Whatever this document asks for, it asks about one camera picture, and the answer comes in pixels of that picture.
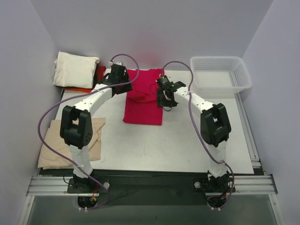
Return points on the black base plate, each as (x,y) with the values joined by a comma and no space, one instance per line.
(138,188)

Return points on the folded beige t shirt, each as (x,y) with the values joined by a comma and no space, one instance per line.
(49,160)

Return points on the aluminium front rail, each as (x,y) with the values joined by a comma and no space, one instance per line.
(245,185)

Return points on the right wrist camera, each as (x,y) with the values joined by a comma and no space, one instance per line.
(163,82)

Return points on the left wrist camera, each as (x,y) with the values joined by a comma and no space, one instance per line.
(120,63)

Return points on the white plastic basket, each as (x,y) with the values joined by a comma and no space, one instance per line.
(220,74)

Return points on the folded white t shirt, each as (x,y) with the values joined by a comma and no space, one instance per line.
(74,71)

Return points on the aluminium right side rail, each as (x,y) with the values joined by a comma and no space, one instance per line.
(254,156)

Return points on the aluminium rail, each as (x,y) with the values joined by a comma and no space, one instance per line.
(254,156)
(245,185)

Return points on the folded red orange shirts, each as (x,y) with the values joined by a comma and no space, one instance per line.
(98,75)

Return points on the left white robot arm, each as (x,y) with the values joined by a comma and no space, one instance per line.
(76,123)

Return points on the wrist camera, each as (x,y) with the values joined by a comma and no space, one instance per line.
(163,82)
(120,63)

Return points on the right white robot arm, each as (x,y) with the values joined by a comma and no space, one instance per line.
(210,120)

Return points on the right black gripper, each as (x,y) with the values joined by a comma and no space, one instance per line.
(164,101)

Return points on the magenta red t shirt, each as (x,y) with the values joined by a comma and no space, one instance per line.
(141,102)

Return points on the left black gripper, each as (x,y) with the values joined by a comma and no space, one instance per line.
(124,85)

